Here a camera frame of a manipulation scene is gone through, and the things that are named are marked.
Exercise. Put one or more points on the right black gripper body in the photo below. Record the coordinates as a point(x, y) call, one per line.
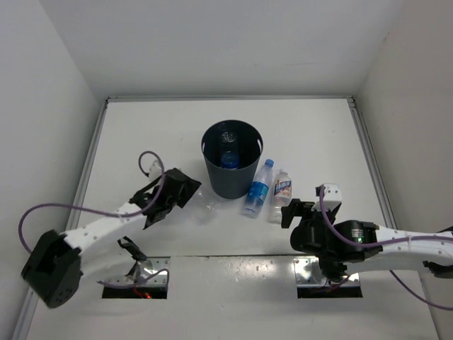
point(316, 221)

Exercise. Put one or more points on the left aluminium frame rail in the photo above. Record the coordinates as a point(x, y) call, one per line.
point(74, 215)

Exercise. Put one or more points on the clear crushed plastic bottle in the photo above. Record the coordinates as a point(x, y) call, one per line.
point(205, 205)

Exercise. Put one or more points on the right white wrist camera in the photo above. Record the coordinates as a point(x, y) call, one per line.
point(330, 197)

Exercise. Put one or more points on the short blue label bottle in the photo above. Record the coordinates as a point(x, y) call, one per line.
point(229, 150)

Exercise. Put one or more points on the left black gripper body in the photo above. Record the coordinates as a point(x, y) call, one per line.
point(187, 190)

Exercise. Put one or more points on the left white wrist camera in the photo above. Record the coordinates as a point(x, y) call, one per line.
point(155, 170)

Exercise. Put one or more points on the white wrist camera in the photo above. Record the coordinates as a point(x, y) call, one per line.
point(155, 170)
point(330, 197)

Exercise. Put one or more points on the right aluminium frame rail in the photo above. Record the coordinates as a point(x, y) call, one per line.
point(372, 164)

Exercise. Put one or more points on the metal base plate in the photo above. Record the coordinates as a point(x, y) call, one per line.
point(152, 271)
point(308, 274)

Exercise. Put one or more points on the tall blue cap bottle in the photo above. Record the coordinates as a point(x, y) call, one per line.
point(259, 190)

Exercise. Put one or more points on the dark grey plastic bin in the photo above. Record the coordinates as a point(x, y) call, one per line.
point(227, 183)

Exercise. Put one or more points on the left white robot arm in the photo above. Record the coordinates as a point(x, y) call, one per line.
point(59, 261)

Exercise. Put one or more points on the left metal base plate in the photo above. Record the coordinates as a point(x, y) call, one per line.
point(152, 271)

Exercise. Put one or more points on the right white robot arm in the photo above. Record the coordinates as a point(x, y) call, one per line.
point(401, 250)

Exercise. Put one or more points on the aluminium frame rail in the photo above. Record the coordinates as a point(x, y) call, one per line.
point(74, 215)
point(372, 164)

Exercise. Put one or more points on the orange white label bottle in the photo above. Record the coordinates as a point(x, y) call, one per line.
point(282, 195)

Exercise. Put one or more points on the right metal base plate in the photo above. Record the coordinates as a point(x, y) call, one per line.
point(308, 274)

